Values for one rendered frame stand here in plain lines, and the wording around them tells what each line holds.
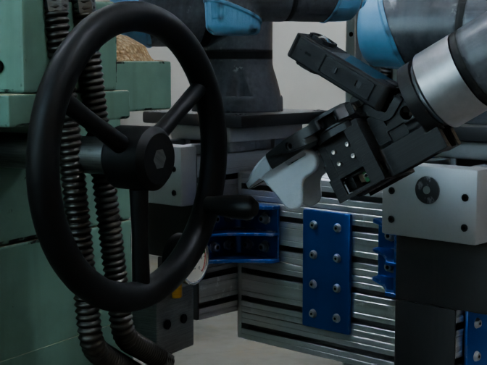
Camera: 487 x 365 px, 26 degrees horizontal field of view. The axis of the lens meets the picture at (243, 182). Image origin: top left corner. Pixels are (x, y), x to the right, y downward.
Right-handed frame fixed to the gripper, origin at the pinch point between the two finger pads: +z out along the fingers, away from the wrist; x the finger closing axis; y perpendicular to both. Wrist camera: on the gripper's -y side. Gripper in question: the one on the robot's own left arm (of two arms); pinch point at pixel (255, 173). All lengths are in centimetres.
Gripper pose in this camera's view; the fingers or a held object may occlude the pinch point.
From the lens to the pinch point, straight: 105.2
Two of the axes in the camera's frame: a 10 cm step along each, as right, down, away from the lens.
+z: -7.4, 4.5, 5.0
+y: 4.3, 8.9, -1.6
